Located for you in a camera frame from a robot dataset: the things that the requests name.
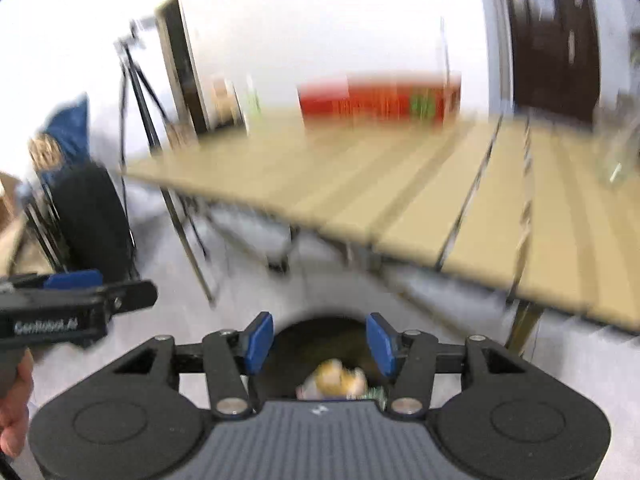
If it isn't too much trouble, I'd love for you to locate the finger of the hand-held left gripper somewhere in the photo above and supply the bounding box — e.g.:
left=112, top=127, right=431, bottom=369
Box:
left=0, top=269, right=104, bottom=294
left=97, top=280, right=159, bottom=314

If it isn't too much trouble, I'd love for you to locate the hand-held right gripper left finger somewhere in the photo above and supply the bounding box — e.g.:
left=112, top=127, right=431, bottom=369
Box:
left=114, top=311, right=275, bottom=420

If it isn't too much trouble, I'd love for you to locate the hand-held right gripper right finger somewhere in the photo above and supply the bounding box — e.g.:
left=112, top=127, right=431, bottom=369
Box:
left=366, top=311, right=528, bottom=420

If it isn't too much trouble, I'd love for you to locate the black lined trash bin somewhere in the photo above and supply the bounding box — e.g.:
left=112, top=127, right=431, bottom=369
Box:
left=250, top=305, right=401, bottom=403

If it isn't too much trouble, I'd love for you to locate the person's left hand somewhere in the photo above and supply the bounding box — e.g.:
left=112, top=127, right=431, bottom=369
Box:
left=0, top=350, right=36, bottom=458

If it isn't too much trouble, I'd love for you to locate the blue cloth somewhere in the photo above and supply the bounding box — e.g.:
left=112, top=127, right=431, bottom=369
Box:
left=42, top=92, right=92, bottom=162

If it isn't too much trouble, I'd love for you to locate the tan folding table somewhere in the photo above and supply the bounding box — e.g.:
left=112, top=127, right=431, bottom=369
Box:
left=120, top=110, right=640, bottom=356

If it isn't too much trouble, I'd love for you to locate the black tripod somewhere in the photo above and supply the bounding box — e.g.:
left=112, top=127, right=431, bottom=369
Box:
left=114, top=19, right=176, bottom=157

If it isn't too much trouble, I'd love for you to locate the small brown cardboard box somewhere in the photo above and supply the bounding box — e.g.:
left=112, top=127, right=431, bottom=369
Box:
left=211, top=77, right=246, bottom=127

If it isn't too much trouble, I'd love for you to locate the green bottle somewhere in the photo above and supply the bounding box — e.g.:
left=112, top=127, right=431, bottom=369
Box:
left=244, top=77, right=262, bottom=117

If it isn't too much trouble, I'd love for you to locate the dark framed board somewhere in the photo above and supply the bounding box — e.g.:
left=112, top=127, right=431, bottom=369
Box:
left=154, top=0, right=212, bottom=148

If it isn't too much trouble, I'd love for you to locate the red cardboard box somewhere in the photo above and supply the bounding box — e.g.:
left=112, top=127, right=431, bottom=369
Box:
left=297, top=74, right=462, bottom=125

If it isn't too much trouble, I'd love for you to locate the clear plastic container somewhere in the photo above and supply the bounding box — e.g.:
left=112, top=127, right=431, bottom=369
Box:
left=594, top=105, right=640, bottom=187

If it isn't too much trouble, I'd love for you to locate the dark wooden door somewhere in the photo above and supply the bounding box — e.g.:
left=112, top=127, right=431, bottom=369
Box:
left=500, top=0, right=602, bottom=122

